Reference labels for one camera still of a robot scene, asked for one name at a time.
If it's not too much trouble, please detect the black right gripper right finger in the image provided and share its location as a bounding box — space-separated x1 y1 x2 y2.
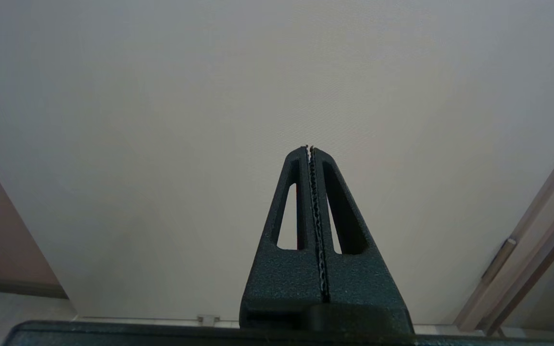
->
312 147 413 334

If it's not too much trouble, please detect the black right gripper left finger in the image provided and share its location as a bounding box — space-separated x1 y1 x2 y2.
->
240 146 327 328

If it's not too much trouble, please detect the brown side door frame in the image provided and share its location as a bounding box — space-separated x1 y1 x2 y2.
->
453 124 554 337

